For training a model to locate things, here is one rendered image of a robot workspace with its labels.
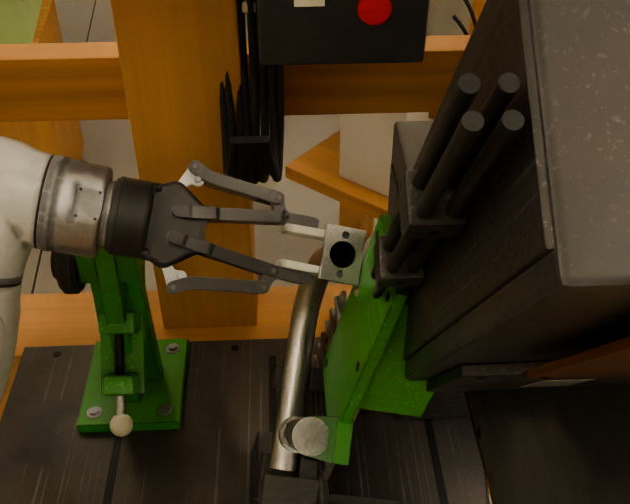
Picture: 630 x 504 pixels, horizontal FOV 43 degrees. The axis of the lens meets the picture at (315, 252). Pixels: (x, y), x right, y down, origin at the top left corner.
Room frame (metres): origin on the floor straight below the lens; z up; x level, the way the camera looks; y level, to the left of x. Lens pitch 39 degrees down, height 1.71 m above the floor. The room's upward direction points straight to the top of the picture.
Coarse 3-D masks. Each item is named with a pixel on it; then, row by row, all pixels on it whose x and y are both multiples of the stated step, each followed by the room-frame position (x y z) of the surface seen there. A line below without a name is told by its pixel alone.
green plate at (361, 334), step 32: (384, 224) 0.59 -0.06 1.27; (352, 288) 0.61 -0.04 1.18; (352, 320) 0.57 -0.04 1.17; (384, 320) 0.50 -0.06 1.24; (352, 352) 0.54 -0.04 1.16; (384, 352) 0.51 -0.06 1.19; (352, 384) 0.50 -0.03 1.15; (384, 384) 0.51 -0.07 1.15; (416, 384) 0.51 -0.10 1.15; (352, 416) 0.50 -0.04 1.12; (416, 416) 0.51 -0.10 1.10
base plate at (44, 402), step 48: (48, 384) 0.73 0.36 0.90; (192, 384) 0.73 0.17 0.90; (240, 384) 0.73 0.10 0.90; (0, 432) 0.65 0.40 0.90; (48, 432) 0.65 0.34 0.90; (96, 432) 0.65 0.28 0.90; (144, 432) 0.65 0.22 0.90; (192, 432) 0.65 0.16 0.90; (240, 432) 0.65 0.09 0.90; (384, 432) 0.65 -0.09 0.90; (432, 432) 0.65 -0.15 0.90; (0, 480) 0.58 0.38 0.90; (48, 480) 0.58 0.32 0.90; (96, 480) 0.58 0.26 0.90; (144, 480) 0.58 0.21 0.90; (192, 480) 0.58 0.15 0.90; (240, 480) 0.58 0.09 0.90; (336, 480) 0.58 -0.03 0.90; (384, 480) 0.58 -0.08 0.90; (432, 480) 0.58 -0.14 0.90; (480, 480) 0.58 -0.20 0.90
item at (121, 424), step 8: (120, 400) 0.64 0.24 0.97; (120, 408) 0.64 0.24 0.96; (120, 416) 0.63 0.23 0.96; (128, 416) 0.63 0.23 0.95; (112, 424) 0.62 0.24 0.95; (120, 424) 0.62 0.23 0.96; (128, 424) 0.62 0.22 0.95; (112, 432) 0.62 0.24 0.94; (120, 432) 0.61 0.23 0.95; (128, 432) 0.62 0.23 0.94
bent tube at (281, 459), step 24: (336, 240) 0.62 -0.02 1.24; (360, 240) 0.62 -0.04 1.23; (312, 264) 0.66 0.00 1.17; (336, 264) 0.67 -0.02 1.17; (360, 264) 0.60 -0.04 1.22; (312, 288) 0.67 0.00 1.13; (312, 312) 0.66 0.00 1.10; (288, 336) 0.65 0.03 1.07; (312, 336) 0.65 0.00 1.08; (288, 360) 0.62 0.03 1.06; (288, 384) 0.60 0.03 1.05; (288, 408) 0.58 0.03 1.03; (288, 456) 0.54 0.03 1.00
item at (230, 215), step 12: (180, 204) 0.62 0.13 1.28; (180, 216) 0.61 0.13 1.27; (192, 216) 0.61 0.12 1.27; (204, 216) 0.62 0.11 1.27; (216, 216) 0.62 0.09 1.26; (228, 216) 0.62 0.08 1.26; (240, 216) 0.63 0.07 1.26; (252, 216) 0.63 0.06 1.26; (264, 216) 0.63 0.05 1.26; (276, 216) 0.63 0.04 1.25; (288, 216) 0.63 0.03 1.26
